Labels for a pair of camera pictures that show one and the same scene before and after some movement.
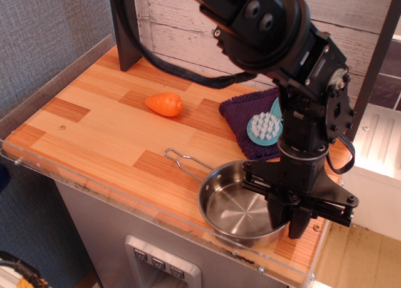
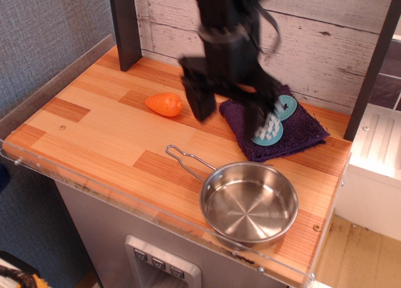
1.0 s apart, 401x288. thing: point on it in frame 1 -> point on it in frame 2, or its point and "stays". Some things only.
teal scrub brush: x=265 y=129 stays
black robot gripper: x=302 y=180 -> x=232 y=61
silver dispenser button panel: x=151 y=266 stays
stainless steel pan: x=236 y=213 stays
